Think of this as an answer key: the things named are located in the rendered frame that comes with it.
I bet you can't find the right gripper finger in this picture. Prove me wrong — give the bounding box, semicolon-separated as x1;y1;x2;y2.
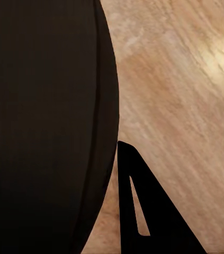
117;141;207;254

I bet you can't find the cauldron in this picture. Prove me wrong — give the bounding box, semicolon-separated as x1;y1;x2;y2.
0;0;119;254

